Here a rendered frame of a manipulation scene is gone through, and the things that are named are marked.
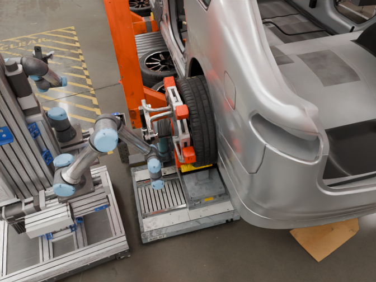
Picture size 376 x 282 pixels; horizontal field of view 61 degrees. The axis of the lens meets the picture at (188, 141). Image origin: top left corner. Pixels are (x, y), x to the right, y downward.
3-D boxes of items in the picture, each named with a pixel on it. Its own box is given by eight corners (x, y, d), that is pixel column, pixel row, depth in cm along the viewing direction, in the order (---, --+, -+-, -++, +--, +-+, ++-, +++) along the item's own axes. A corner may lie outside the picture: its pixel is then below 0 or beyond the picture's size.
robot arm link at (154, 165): (145, 155, 191) (147, 167, 199) (147, 168, 183) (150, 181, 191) (158, 153, 192) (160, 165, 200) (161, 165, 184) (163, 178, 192)
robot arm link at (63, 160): (79, 164, 201) (73, 148, 192) (79, 179, 191) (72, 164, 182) (60, 167, 200) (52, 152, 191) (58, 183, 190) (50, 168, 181)
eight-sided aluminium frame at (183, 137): (192, 175, 234) (189, 118, 196) (183, 178, 233) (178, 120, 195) (176, 129, 272) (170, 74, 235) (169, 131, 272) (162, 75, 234)
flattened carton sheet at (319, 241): (364, 226, 260) (366, 224, 257) (318, 262, 240) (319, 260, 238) (334, 201, 279) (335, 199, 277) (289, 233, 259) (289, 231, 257)
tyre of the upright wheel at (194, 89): (233, 117, 192) (203, 55, 234) (196, 125, 189) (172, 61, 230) (226, 178, 242) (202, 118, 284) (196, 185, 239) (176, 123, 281)
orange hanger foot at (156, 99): (205, 115, 294) (205, 83, 270) (149, 126, 286) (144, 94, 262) (201, 104, 306) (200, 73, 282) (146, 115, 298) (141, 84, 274)
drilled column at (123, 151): (131, 161, 328) (123, 130, 299) (121, 163, 326) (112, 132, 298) (130, 154, 335) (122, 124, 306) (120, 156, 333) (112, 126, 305)
